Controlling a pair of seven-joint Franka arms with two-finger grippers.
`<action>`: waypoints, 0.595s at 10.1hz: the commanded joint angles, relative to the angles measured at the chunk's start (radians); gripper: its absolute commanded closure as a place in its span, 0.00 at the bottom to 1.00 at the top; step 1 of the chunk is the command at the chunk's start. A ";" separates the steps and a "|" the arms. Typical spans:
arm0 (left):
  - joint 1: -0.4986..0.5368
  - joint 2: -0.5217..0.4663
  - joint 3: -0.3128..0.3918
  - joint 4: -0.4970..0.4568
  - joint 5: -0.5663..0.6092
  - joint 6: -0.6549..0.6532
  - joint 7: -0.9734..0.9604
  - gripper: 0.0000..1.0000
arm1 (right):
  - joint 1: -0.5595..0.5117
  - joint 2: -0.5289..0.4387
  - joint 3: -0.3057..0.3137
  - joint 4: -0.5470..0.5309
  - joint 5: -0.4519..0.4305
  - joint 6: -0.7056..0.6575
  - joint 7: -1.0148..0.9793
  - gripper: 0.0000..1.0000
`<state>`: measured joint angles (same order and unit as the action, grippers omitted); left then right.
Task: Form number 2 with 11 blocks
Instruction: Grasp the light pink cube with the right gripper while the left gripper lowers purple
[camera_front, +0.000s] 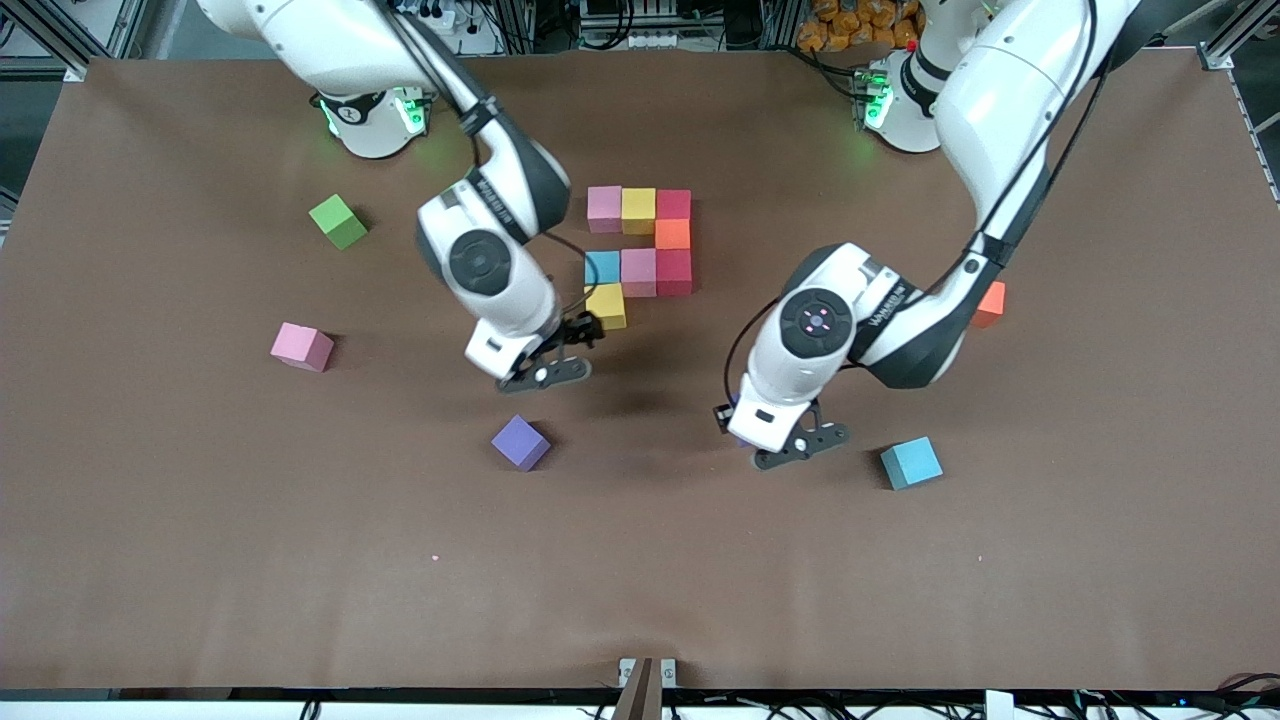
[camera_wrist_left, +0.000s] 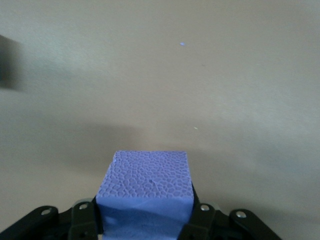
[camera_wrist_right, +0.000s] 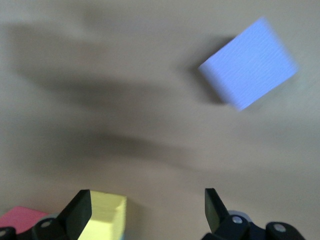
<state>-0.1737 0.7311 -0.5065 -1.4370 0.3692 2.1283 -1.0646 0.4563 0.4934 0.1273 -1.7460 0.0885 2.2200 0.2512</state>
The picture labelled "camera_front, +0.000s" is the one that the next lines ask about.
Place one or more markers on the light blue foam cube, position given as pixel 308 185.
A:
pixel 911 461
pixel 602 267

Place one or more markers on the pink foam cube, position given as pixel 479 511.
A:
pixel 604 208
pixel 639 272
pixel 301 347

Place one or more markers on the orange foam cube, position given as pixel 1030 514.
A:
pixel 673 234
pixel 992 305

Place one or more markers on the yellow foam cube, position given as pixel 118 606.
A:
pixel 638 210
pixel 606 303

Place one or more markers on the green foam cube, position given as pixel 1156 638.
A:
pixel 338 222

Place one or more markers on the bag of orange items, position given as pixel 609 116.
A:
pixel 850 25

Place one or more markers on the white power strip with plugs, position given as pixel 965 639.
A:
pixel 445 15

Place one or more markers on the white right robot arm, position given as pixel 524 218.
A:
pixel 480 250

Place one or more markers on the red foam cube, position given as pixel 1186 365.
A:
pixel 675 272
pixel 674 204

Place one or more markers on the aluminium frame profile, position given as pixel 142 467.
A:
pixel 1225 52
pixel 60 58

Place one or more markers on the metal clamp bracket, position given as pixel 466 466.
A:
pixel 647 690

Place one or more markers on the white tag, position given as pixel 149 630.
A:
pixel 998 705

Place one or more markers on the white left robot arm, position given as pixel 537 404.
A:
pixel 1000 110

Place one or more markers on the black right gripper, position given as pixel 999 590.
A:
pixel 578 330

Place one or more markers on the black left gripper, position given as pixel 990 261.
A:
pixel 722 423

